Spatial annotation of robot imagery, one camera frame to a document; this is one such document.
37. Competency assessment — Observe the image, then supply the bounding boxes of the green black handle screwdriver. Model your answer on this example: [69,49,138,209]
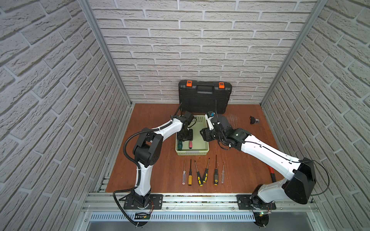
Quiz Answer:
[177,140,183,151]

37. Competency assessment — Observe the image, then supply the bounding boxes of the clear purple handle screwdriver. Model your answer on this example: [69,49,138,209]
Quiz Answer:
[182,161,187,185]

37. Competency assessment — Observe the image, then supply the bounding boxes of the orange handle screwdriver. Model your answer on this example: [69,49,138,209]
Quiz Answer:
[188,160,192,186]

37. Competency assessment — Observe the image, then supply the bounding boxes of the yellow black screwdriver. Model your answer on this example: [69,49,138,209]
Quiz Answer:
[202,158,210,183]
[194,161,203,187]
[214,156,219,186]

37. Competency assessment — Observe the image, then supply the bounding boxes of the small clear handle screwdriver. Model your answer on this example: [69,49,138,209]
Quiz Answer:
[221,162,225,184]

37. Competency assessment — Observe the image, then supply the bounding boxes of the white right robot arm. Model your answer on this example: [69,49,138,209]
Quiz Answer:
[200,128,317,209]

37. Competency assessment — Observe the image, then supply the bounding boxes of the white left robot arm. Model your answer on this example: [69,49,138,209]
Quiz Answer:
[113,112,194,210]

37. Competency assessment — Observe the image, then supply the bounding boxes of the green perforated plastic bin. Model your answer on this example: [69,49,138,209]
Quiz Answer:
[175,115,209,156]

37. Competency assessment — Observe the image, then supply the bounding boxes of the black plastic tool case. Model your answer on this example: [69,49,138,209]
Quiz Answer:
[178,80,233,114]

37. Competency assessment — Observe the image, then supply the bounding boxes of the small black round object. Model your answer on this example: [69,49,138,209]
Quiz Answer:
[250,116,260,124]

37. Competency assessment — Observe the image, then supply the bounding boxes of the red pipe wrench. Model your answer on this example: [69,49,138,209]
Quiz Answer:
[268,166,277,182]

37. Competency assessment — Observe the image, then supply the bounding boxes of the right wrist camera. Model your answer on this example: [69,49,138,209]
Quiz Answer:
[205,111,233,133]

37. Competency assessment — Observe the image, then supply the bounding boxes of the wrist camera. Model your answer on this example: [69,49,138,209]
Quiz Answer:
[205,111,233,133]
[173,111,194,127]

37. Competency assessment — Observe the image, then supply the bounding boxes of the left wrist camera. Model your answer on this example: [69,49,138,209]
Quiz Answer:
[173,111,194,127]

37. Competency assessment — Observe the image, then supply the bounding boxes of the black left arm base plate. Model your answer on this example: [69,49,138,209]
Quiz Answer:
[123,194,163,210]

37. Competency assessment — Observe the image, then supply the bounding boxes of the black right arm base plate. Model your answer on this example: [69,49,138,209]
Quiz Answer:
[236,194,277,211]

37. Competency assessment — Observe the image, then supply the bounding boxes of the aluminium front rail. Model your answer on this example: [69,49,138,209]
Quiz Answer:
[79,193,322,226]

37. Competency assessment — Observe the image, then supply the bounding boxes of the aluminium corner frame post left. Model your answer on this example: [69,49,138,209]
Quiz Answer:
[77,0,133,106]

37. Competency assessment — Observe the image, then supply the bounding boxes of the aluminium corner frame post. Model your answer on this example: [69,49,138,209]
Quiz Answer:
[77,0,133,106]
[260,0,329,106]

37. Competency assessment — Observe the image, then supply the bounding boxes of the aluminium corner frame post right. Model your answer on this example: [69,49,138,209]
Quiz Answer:
[260,0,329,106]

